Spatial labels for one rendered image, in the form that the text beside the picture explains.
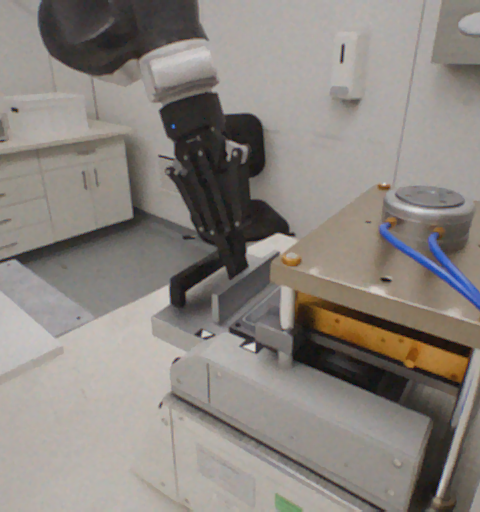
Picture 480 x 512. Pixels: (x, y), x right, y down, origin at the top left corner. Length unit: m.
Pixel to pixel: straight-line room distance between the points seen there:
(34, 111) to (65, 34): 2.40
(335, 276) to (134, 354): 0.57
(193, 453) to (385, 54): 1.77
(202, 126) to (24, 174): 2.40
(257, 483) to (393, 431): 0.16
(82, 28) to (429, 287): 0.43
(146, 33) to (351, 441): 0.45
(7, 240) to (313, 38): 2.03
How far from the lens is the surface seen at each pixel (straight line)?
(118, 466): 0.69
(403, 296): 0.34
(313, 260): 0.37
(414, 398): 0.53
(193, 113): 0.52
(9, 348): 0.92
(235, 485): 0.52
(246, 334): 0.48
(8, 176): 2.84
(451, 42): 1.80
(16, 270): 1.25
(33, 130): 2.95
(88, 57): 0.55
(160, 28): 0.53
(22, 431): 0.78
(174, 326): 0.53
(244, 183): 0.53
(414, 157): 2.00
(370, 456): 0.40
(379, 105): 2.04
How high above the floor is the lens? 1.28
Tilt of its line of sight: 26 degrees down
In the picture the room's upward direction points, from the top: straight up
